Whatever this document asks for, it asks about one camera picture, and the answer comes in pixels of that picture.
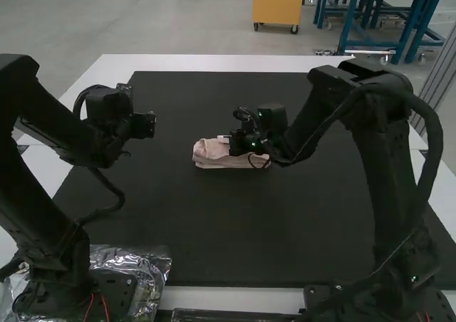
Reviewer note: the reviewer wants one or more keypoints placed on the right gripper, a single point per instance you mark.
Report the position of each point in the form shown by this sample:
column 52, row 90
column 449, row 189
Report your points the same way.
column 246, row 144

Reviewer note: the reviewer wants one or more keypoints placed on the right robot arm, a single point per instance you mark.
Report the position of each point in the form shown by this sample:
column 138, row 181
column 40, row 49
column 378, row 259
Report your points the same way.
column 384, row 158

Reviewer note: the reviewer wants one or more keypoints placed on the black mat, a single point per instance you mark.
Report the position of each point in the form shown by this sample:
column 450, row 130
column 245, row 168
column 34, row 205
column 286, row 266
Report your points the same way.
column 213, row 211

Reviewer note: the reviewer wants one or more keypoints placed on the grey aluminium post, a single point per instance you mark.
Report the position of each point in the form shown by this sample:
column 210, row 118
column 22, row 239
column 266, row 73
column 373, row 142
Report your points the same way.
column 441, row 80

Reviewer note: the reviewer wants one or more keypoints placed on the dark base panel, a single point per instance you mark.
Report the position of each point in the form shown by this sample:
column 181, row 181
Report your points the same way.
column 114, row 293
column 441, row 307

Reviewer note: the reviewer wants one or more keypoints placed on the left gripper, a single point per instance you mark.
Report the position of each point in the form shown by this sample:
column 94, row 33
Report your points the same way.
column 123, row 117

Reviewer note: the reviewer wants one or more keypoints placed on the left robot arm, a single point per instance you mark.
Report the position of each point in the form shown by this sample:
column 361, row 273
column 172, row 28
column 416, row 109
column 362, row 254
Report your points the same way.
column 35, row 179

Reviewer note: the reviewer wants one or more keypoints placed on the yellow wheeled cart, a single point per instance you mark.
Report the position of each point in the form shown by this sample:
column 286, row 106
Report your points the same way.
column 278, row 1

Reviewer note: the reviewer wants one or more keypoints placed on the silver foil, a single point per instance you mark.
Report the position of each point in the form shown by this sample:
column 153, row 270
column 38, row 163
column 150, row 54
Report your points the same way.
column 149, row 265

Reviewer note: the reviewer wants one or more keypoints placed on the pale towel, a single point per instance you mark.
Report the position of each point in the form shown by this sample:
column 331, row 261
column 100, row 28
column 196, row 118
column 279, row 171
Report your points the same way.
column 213, row 154

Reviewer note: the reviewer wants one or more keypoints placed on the blue workbench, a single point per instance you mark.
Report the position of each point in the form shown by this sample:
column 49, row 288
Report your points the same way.
column 356, row 15
column 322, row 1

